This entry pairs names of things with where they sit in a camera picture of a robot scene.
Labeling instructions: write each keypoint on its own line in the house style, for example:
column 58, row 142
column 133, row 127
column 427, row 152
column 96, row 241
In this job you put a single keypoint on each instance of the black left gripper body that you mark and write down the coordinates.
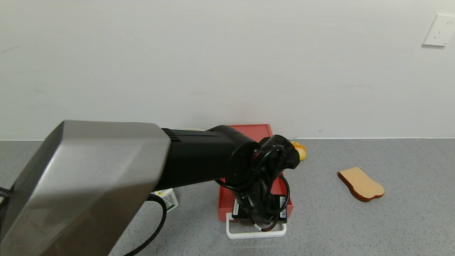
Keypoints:
column 258, row 211

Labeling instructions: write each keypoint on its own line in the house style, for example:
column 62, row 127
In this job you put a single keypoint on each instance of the left robot arm silver black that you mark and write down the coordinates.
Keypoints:
column 89, row 170

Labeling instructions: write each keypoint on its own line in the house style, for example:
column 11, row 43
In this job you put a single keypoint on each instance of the orange and white bun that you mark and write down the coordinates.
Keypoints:
column 302, row 151

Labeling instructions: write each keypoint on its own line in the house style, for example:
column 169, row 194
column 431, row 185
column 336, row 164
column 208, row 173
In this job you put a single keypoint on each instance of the small white yellow carton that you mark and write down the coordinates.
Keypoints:
column 169, row 199

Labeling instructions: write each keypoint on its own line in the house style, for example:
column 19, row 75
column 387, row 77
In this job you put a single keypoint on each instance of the toast slice with brown crust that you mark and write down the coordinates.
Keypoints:
column 362, row 183

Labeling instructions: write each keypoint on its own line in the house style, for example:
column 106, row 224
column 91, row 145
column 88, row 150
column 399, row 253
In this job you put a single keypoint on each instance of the white wall socket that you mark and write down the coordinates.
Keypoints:
column 439, row 31

